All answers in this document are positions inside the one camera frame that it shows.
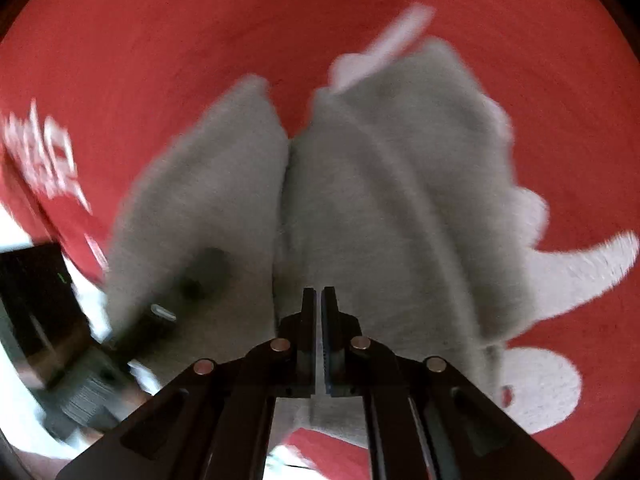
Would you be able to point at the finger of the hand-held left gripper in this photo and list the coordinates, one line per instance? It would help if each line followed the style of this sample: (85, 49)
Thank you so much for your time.
(200, 280)

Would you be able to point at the red printed blanket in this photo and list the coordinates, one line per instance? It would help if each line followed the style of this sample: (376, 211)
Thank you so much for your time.
(125, 60)

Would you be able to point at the grey knit sweater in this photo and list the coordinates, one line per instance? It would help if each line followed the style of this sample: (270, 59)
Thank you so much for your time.
(380, 220)

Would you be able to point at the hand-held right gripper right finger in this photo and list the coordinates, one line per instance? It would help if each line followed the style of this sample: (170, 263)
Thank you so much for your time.
(331, 345)

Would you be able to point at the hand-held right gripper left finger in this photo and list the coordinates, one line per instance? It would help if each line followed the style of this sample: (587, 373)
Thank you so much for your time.
(309, 340)

